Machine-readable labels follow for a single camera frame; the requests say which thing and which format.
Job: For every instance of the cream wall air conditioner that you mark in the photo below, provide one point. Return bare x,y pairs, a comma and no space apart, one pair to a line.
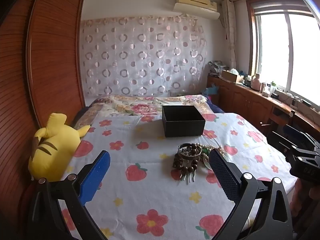
197,6

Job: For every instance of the wooden framed window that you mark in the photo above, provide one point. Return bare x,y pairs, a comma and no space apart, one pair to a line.
287,52

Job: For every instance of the black box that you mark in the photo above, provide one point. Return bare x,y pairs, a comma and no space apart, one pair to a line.
182,121

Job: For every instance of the person's right hand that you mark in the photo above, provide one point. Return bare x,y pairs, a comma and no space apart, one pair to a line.
298,200

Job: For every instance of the pale window curtain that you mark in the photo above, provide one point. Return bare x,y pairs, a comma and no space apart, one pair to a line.
230,30

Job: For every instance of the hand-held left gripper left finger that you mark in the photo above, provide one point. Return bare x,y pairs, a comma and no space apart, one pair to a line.
96,173

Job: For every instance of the strawberry print bed sheet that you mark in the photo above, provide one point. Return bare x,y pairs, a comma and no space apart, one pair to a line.
150,195

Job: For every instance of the silver bangle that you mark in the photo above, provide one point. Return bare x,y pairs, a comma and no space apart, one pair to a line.
189,150

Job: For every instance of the green stone pendant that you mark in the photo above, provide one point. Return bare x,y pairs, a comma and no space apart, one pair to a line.
204,151

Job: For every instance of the pile of patterned cloth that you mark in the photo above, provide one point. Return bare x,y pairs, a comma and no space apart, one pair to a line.
217,67

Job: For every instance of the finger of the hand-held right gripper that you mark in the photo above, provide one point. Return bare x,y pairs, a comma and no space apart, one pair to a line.
277,141
296,131

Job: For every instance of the pink plastic jug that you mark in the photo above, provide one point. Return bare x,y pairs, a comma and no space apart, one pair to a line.
256,83

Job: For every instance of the long wooden cabinet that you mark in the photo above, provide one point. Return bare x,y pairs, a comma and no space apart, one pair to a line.
247,102

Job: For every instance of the small white container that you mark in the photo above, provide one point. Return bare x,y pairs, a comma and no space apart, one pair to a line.
265,90

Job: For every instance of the circle patterned sheer cloth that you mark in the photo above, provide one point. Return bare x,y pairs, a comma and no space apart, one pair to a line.
142,55

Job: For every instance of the open cardboard box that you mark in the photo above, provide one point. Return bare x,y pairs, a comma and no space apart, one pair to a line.
230,76

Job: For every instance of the wooden slatted wardrobe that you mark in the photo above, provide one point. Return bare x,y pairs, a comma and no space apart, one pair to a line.
37,67

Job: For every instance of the green capped bottle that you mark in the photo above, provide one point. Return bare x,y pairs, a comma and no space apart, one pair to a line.
273,87

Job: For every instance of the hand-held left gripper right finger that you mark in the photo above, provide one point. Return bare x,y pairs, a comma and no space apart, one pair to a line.
223,177

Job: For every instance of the floral quilt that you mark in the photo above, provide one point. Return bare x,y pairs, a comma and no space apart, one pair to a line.
130,107

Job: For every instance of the blue plastic bag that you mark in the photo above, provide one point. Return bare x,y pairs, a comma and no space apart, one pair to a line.
211,90

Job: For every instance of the yellow plush toy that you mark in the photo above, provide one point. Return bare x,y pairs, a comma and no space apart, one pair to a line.
56,147

